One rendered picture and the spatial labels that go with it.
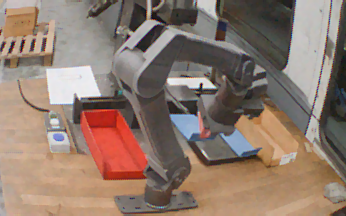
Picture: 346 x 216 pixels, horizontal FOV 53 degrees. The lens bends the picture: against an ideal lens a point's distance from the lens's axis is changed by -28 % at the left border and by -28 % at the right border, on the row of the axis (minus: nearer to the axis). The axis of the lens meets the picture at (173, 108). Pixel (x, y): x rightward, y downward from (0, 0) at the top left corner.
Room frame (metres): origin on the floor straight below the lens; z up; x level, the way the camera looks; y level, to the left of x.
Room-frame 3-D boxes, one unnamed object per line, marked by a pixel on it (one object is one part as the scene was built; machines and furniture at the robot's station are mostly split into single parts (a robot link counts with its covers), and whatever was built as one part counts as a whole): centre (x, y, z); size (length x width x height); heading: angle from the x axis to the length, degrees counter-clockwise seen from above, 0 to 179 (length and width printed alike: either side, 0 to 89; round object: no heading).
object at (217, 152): (1.14, -0.16, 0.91); 0.17 x 0.16 x 0.02; 118
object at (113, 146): (1.01, 0.14, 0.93); 0.25 x 0.12 x 0.06; 28
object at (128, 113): (1.24, 0.04, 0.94); 0.20 x 0.10 x 0.07; 118
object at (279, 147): (1.20, -0.31, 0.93); 0.25 x 0.13 x 0.08; 28
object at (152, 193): (0.82, 0.00, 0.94); 0.20 x 0.07 x 0.08; 118
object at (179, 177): (0.82, -0.01, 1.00); 0.09 x 0.06 x 0.06; 42
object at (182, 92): (1.24, 0.04, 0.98); 0.20 x 0.10 x 0.01; 118
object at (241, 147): (1.14, -0.21, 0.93); 0.15 x 0.07 x 0.03; 30
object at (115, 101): (1.16, 0.20, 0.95); 0.15 x 0.03 x 0.10; 118
